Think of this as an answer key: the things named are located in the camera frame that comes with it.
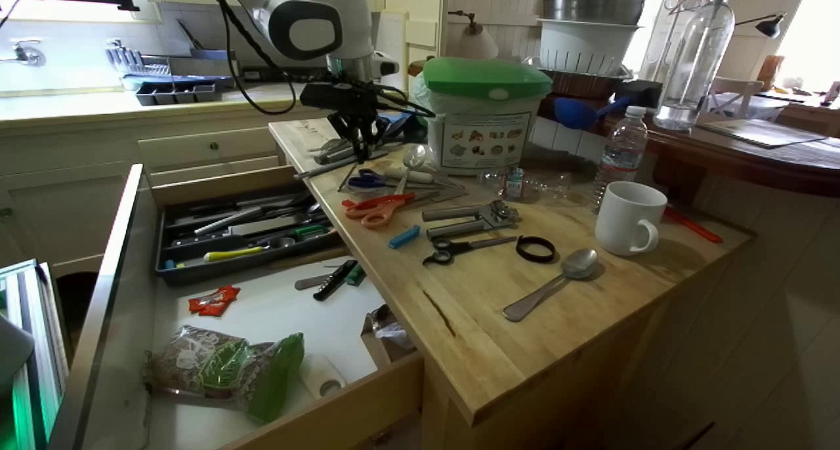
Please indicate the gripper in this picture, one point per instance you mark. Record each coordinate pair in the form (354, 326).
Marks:
(357, 112)

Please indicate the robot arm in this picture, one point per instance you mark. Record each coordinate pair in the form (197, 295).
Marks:
(315, 23)

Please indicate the heap of cutlery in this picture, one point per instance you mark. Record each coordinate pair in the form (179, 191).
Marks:
(243, 224)

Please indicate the white cabinet drawer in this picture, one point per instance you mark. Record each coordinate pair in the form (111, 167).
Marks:
(197, 149)

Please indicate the wooden drawer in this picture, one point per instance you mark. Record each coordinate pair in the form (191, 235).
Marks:
(275, 319)

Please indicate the grey cutlery holder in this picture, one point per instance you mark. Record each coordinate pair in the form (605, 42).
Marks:
(197, 269)

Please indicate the blue scissors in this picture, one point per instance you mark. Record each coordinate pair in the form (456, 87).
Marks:
(366, 181)

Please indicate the small metal spoon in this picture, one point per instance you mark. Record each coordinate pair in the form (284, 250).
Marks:
(413, 156)

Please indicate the screwdriver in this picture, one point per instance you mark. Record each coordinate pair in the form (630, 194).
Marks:
(328, 167)

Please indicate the orange scissors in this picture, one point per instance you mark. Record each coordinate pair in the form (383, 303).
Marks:
(377, 208)

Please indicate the blue marker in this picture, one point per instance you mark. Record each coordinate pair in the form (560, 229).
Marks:
(404, 237)

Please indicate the white bucket with green lid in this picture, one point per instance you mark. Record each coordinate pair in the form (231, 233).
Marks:
(485, 109)

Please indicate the metal can opener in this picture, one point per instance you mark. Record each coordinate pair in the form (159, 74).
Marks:
(472, 219)

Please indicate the black scissors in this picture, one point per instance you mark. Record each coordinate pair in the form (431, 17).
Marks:
(459, 247)

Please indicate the white lamp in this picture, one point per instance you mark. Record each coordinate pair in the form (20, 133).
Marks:
(476, 43)

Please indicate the small glass bottle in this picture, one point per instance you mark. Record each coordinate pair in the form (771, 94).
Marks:
(514, 184)

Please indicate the clear plastic bag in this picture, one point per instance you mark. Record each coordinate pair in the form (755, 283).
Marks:
(387, 332)

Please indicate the dish rack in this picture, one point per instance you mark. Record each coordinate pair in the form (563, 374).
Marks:
(170, 82)

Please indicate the blue ladle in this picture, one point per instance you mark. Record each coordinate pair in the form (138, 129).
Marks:
(577, 112)

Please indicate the red packets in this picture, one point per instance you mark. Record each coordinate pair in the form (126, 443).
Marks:
(213, 300)

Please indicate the dark baking tray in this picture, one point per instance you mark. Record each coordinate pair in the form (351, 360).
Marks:
(584, 82)

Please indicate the white colander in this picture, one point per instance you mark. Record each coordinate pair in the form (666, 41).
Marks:
(584, 46)

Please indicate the white tape roll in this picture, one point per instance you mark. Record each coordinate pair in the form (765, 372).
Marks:
(321, 376)

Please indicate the large metal spoon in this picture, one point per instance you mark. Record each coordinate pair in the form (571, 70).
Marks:
(577, 265)

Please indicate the plastic water bottle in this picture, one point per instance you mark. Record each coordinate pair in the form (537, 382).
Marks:
(620, 155)

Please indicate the metal bowl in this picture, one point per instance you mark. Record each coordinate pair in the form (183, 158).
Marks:
(594, 7)

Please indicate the white mug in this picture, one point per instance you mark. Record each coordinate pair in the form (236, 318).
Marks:
(627, 217)

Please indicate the green bag of grains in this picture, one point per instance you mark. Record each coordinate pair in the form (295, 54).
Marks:
(223, 371)

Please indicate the black box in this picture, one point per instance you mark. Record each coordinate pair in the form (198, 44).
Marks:
(640, 94)

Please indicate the window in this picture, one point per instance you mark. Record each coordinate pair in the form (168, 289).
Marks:
(79, 14)
(810, 30)

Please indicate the orange pen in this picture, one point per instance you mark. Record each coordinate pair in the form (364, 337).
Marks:
(692, 227)

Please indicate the tall clear glass bottle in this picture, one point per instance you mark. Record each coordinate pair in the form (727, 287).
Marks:
(695, 56)

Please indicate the tap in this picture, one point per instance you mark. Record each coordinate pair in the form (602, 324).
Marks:
(26, 55)

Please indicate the wooden chair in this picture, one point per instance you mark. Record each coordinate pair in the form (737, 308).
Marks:
(735, 96)

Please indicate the round wooden table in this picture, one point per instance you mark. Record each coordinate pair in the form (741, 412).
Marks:
(755, 158)

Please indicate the grey placemat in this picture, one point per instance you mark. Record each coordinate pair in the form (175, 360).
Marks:
(761, 134)

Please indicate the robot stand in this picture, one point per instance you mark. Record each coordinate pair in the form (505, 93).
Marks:
(33, 371)

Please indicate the black desk lamp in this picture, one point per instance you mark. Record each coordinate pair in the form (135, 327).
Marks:
(769, 25)

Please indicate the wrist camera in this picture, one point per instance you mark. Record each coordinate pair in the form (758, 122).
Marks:
(325, 96)

